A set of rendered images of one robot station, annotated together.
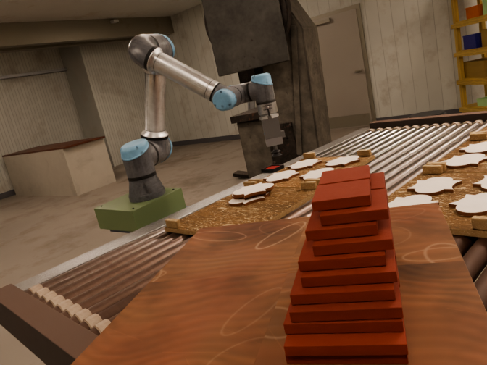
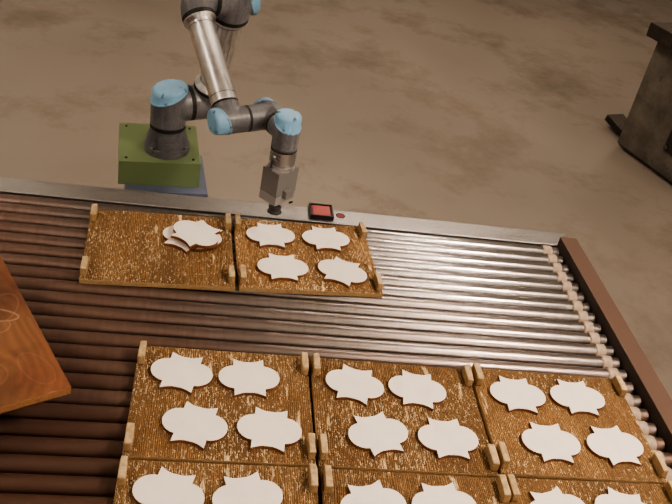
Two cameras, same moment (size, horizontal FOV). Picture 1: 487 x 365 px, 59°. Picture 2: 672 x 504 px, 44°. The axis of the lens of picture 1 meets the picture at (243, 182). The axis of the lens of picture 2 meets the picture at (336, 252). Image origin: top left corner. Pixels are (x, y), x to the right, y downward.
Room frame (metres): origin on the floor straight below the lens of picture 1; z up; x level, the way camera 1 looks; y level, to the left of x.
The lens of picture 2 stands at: (-0.03, -1.39, 2.30)
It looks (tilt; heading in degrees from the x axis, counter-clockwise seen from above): 33 degrees down; 31
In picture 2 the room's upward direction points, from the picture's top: 12 degrees clockwise
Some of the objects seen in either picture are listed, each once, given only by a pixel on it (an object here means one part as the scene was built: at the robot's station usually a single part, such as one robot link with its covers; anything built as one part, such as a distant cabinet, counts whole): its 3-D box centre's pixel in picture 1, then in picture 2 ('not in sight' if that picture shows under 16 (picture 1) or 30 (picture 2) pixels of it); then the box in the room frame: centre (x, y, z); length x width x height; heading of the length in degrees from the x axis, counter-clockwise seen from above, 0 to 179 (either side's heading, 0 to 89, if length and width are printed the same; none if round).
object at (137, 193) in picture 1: (144, 185); (167, 135); (1.76, 0.40, 1.01); 0.15 x 0.15 x 0.10
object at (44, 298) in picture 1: (279, 187); (268, 243); (1.67, -0.14, 0.90); 1.95 x 0.05 x 0.05; 132
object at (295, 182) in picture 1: (311, 172); (305, 256); (1.68, -0.28, 0.93); 0.41 x 0.35 x 0.02; 136
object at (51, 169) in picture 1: (56, 167); not in sight; (8.59, 3.55, 0.44); 2.59 x 0.83 x 0.88; 49
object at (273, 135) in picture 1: (274, 128); (281, 182); (1.66, -0.16, 1.13); 0.10 x 0.09 x 0.16; 87
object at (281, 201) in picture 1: (244, 209); (160, 248); (1.37, 0.02, 0.93); 0.41 x 0.35 x 0.02; 135
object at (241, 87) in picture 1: (237, 94); (265, 116); (1.68, -0.05, 1.29); 0.11 x 0.11 x 0.08; 67
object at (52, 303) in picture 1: (288, 187); (268, 253); (1.64, -0.17, 0.90); 1.95 x 0.05 x 0.05; 132
